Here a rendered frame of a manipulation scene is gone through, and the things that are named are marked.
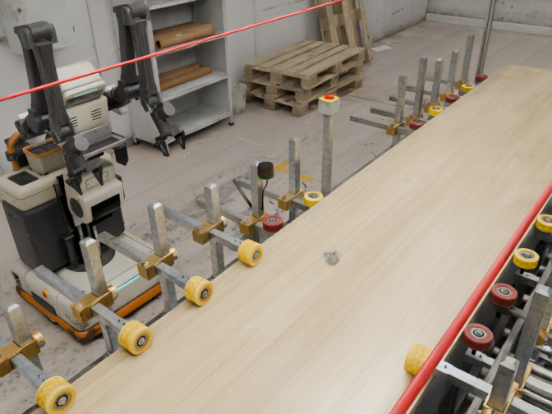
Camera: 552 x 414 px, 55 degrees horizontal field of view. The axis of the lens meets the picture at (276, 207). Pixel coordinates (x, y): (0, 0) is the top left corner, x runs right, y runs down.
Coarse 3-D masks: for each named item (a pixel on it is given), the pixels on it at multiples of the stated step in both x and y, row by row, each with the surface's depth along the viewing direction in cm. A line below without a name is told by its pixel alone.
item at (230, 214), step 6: (198, 204) 229; (204, 204) 226; (222, 210) 221; (228, 210) 221; (228, 216) 219; (234, 216) 217; (240, 216) 217; (246, 216) 217; (258, 222) 213; (258, 228) 211; (264, 234) 209; (270, 234) 207
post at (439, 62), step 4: (436, 60) 320; (440, 60) 319; (436, 64) 321; (440, 64) 320; (436, 68) 323; (440, 68) 321; (436, 72) 324; (440, 72) 323; (436, 76) 325; (440, 76) 326; (436, 80) 326; (436, 84) 327; (432, 88) 330; (436, 88) 328; (432, 92) 331; (436, 92) 329; (432, 96) 332; (436, 96) 330; (432, 100) 333; (436, 100) 333; (428, 116) 339; (432, 116) 337
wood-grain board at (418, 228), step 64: (512, 64) 377; (448, 128) 281; (512, 128) 279; (384, 192) 223; (448, 192) 222; (512, 192) 221; (320, 256) 185; (384, 256) 185; (448, 256) 184; (512, 256) 184; (192, 320) 159; (256, 320) 159; (320, 320) 158; (384, 320) 158; (448, 320) 157; (128, 384) 139; (192, 384) 139; (256, 384) 138; (320, 384) 138; (384, 384) 137
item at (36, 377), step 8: (0, 336) 147; (0, 344) 144; (16, 360) 139; (24, 360) 139; (16, 368) 139; (24, 368) 137; (32, 368) 136; (24, 376) 137; (32, 376) 134; (40, 376) 134; (48, 376) 134; (32, 384) 134; (40, 384) 132
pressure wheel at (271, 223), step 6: (270, 216) 208; (276, 216) 207; (264, 222) 204; (270, 222) 205; (276, 222) 204; (282, 222) 204; (264, 228) 204; (270, 228) 203; (276, 228) 203; (282, 228) 205
